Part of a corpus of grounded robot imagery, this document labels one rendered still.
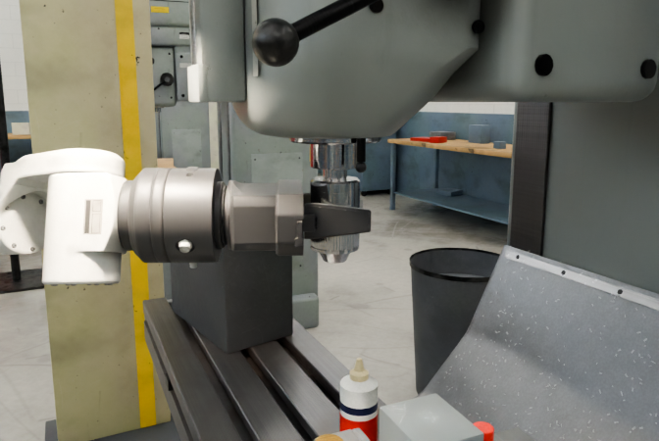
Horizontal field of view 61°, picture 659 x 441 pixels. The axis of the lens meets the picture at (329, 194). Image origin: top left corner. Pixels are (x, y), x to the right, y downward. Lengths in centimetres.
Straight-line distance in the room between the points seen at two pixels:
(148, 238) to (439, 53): 29
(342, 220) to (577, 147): 39
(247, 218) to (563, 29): 31
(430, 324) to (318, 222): 203
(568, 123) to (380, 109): 39
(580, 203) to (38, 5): 186
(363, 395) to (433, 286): 183
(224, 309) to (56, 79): 148
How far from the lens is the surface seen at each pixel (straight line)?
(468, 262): 281
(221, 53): 46
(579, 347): 77
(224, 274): 83
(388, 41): 43
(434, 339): 251
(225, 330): 86
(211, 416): 73
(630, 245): 75
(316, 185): 51
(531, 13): 49
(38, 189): 60
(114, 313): 233
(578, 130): 79
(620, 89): 57
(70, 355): 238
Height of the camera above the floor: 134
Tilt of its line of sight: 10 degrees down
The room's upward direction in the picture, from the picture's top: straight up
